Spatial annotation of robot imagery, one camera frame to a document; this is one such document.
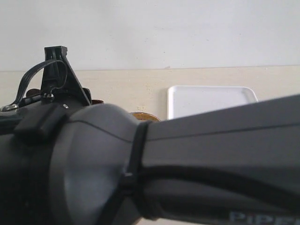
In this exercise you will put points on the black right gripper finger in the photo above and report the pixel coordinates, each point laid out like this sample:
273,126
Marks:
59,79

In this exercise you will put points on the steel bowl of yellow millet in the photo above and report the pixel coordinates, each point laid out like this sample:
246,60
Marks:
143,116

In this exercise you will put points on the white rectangular plastic tray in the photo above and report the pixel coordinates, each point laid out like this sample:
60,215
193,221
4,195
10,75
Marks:
186,100

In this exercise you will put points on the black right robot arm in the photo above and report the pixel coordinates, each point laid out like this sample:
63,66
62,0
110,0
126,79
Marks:
66,161

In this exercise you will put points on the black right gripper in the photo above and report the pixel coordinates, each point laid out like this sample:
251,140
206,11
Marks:
28,133

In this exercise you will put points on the dark brown wooden spoon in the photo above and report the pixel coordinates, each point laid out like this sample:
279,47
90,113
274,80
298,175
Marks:
97,101

